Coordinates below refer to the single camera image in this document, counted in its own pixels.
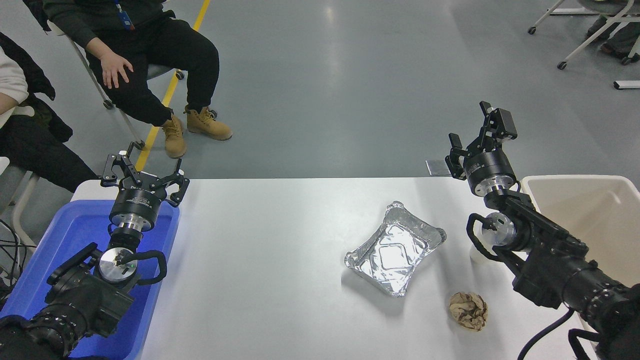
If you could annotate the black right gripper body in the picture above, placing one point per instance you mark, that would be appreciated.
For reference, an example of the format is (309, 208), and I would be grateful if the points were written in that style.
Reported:
(489, 164)

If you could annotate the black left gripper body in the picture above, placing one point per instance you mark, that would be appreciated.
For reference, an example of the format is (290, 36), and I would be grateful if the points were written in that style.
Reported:
(137, 202)

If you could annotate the white paper cup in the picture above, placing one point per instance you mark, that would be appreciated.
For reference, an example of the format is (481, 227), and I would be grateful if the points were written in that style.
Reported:
(476, 256)

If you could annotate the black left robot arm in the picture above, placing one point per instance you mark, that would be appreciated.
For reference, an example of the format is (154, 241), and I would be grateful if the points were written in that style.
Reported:
(85, 300)

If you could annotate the person's hand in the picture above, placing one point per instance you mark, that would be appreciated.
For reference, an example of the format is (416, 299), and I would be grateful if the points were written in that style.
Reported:
(115, 70)

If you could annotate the silver floor plate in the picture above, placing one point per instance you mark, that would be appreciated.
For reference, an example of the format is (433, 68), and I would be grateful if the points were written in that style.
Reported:
(436, 167)

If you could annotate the blue plastic tray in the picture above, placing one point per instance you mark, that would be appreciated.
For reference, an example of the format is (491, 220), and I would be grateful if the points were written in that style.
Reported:
(75, 225)

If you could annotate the person at table edge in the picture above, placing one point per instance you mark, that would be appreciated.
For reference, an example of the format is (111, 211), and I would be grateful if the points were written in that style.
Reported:
(35, 145)

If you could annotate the silver foil tray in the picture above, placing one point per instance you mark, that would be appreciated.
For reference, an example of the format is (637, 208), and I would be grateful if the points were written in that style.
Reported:
(395, 250)

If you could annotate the large pale bin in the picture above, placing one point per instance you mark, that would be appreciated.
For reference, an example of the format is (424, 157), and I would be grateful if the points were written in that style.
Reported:
(600, 225)

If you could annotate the white bar on floor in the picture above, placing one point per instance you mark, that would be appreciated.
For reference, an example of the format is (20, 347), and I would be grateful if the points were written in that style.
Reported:
(627, 85)

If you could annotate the distant seated person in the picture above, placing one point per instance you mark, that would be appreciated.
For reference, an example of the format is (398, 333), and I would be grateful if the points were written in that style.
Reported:
(612, 42)

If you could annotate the crumpled tan paper ball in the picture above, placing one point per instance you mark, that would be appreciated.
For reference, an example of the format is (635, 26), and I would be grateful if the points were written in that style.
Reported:
(468, 311)

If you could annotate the white wheeled chair frame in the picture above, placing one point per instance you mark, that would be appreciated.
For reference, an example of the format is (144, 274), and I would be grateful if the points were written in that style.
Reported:
(587, 40)

